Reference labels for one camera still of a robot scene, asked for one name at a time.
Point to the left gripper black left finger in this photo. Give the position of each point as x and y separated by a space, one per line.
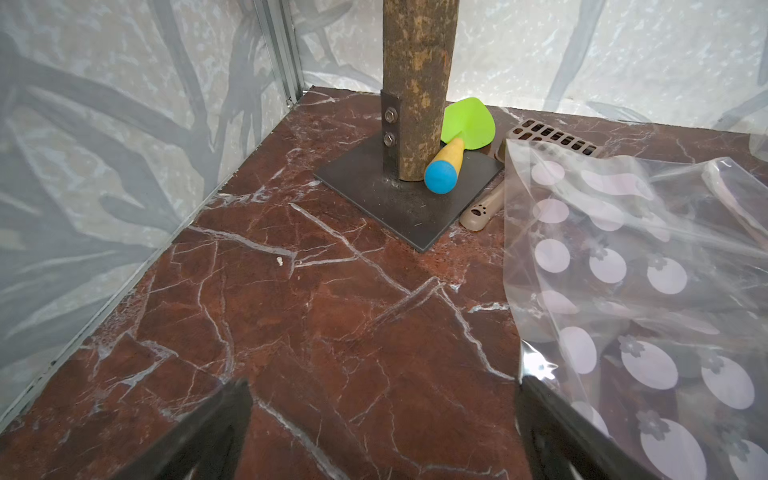
207 444

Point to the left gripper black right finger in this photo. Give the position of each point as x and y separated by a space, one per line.
559 442

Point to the clear dotted zipper bag middle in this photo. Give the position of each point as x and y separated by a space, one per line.
639 291

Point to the beige slotted spatula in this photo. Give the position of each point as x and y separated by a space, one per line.
476 217

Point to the artificial pink blossom tree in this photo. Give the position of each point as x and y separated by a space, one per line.
418 46

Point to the black square tree base plate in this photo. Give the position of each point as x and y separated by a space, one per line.
366 178

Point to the green toy shovel yellow handle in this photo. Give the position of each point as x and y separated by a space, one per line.
467 125

